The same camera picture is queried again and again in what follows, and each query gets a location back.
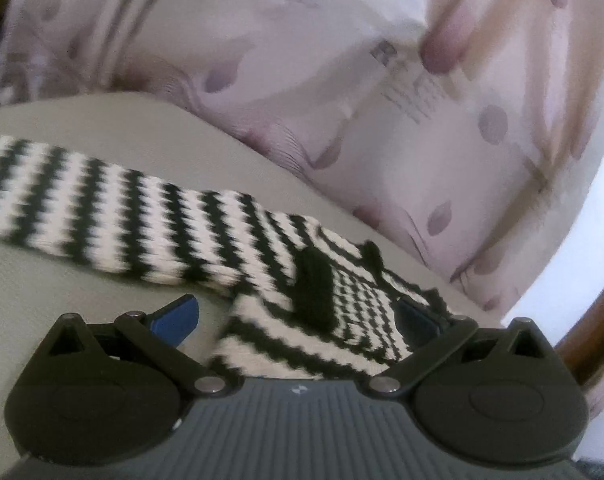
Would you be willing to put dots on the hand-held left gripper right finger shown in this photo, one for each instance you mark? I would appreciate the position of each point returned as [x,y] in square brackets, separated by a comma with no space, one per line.
[418,319]

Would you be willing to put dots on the brown wooden frame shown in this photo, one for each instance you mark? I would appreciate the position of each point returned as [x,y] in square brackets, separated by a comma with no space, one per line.
[596,331]

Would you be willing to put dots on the pink leaf print curtain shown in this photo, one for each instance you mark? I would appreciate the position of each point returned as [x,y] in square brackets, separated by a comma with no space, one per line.
[282,110]

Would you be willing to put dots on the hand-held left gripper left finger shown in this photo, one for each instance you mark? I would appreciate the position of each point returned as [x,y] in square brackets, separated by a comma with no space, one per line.
[176,317]

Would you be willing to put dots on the black and white striped knit garment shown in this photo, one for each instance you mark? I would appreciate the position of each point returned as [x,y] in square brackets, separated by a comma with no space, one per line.
[107,210]

